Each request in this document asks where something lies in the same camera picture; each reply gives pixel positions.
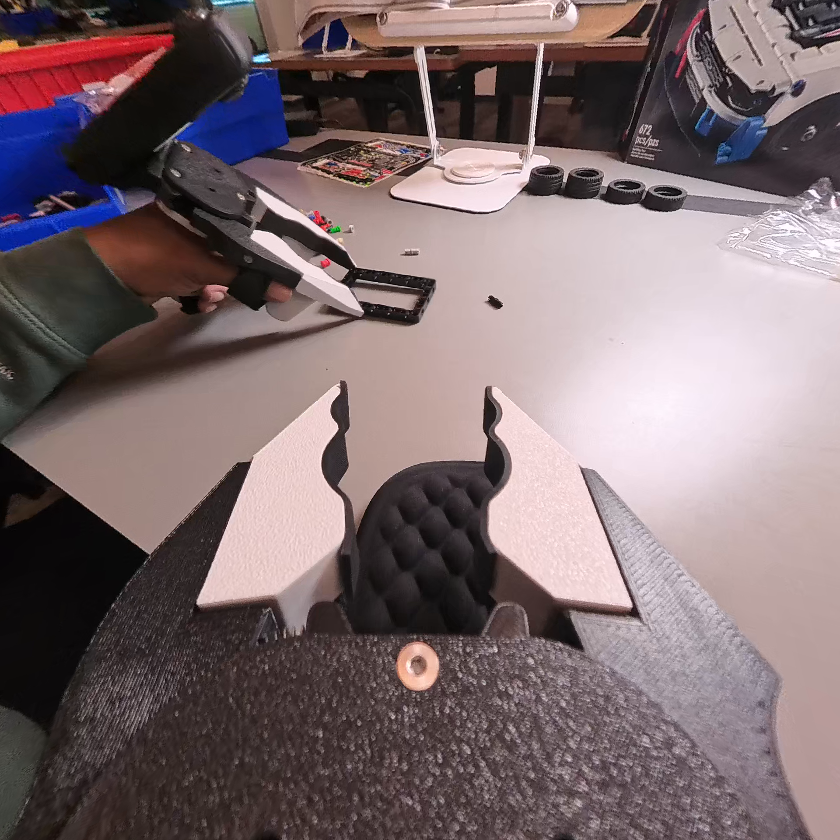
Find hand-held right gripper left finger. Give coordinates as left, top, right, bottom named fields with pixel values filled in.
left=197, top=381, right=361, bottom=634

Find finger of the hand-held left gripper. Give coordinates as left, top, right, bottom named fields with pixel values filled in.
left=251, top=189, right=357, bottom=270
left=251, top=231, right=366, bottom=320

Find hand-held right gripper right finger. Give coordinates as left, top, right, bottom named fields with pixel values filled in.
left=484, top=386, right=636, bottom=632

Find pile of lego pieces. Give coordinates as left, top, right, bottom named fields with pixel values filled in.
left=301, top=209, right=358, bottom=268

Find black lego frame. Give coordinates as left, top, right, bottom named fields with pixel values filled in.
left=341, top=266, right=438, bottom=326

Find blue bin with tag label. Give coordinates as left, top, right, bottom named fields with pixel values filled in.
left=0, top=97, right=127, bottom=253

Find lego instruction booklet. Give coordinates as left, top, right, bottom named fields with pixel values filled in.
left=256, top=0, right=395, bottom=53

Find large clear bag lego parts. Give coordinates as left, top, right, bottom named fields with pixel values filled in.
left=79, top=49, right=166, bottom=127

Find lego set box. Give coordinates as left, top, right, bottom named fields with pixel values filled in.
left=619, top=0, right=840, bottom=198

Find person's left hand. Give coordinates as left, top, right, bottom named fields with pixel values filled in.
left=85, top=203, right=294, bottom=316

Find blue plastic bin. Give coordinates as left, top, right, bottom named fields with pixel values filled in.
left=56, top=66, right=290, bottom=166

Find holographic sticker sheet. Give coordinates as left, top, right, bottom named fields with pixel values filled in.
left=298, top=136, right=435, bottom=189

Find red plastic bin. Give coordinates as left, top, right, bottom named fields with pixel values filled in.
left=0, top=35, right=176, bottom=117

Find white book stand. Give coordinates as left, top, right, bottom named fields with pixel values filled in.
left=341, top=0, right=657, bottom=215

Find person's green hoodie torso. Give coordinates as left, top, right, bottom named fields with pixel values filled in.
left=0, top=704, right=48, bottom=840

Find empty clear plastic bag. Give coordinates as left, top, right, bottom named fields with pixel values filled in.
left=717, top=177, right=840, bottom=284

